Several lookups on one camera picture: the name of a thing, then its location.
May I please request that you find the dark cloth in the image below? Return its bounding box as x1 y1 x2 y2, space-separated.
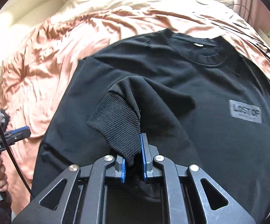
0 108 11 131

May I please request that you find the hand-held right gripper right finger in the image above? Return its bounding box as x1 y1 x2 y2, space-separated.
140 133 255 224

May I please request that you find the cream padded headboard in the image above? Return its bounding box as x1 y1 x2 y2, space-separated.
0 0 70 38

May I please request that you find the orange-brown blanket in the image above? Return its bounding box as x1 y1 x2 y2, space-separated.
0 5 270 215

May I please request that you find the thick black cable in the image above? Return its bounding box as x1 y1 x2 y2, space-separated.
0 103 35 199

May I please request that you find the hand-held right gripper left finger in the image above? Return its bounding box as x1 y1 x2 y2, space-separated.
12 154 126 224

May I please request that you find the black sweatshirt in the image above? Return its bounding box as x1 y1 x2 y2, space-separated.
31 28 270 224

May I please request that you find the cream duvet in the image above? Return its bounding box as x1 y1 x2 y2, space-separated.
51 0 243 28

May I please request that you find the brown curtain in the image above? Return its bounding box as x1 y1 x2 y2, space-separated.
233 0 270 28

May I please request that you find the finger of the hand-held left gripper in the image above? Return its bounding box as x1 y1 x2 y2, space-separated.
5 126 31 145

